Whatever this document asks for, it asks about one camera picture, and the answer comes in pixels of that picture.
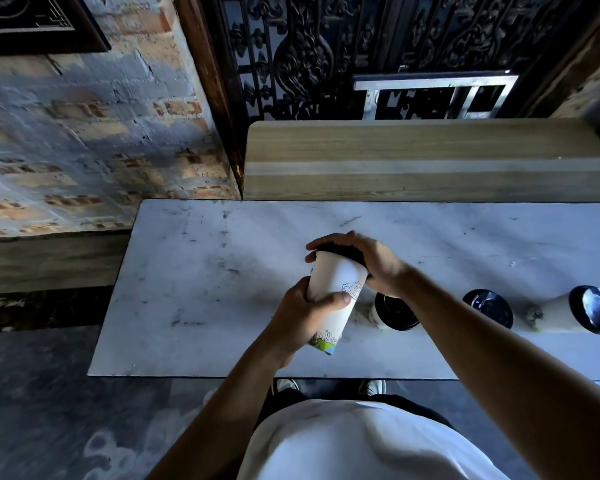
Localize silver metal frame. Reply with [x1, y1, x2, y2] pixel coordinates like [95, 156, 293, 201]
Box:
[352, 71, 519, 121]

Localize person's white shirt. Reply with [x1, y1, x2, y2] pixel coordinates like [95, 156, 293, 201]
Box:
[236, 398, 512, 480]

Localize person's left white shoe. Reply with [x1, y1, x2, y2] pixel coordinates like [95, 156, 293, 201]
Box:
[269, 378, 301, 397]

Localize person's right hand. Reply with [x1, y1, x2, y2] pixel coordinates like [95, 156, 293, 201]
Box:
[305, 231, 413, 298]

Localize weathered wooden beam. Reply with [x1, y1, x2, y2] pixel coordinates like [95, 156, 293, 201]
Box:
[0, 229, 132, 296]

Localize dark framed wall picture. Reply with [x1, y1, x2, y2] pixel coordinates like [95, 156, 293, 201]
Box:
[0, 0, 112, 58]

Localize dark wooden door frame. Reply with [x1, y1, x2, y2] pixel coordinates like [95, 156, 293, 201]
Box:
[172, 0, 247, 193]

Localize person's left hand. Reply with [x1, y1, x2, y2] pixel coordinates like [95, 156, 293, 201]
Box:
[266, 277, 353, 368]

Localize person's left forearm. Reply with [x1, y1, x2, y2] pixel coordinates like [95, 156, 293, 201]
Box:
[146, 345, 293, 480]

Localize ornate black iron gate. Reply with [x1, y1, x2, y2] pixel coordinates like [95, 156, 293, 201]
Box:
[215, 0, 588, 121]

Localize person's black trousers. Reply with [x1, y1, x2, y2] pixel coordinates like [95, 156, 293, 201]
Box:
[254, 387, 457, 431]

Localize white printed paper cup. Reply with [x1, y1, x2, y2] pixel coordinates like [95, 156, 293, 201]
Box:
[306, 251, 371, 356]

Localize white paper cup green base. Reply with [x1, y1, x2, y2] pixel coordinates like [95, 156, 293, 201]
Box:
[524, 291, 588, 333]

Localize glossy black cup lid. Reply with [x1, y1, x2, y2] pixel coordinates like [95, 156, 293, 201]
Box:
[568, 285, 600, 336]
[462, 289, 515, 330]

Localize wooden bench counter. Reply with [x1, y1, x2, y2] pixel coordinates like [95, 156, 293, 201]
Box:
[242, 119, 600, 203]

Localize person's right forearm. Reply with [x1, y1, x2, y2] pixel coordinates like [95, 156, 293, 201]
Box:
[397, 265, 600, 480]

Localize small white paper cup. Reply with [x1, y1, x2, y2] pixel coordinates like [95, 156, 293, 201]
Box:
[368, 295, 398, 331]

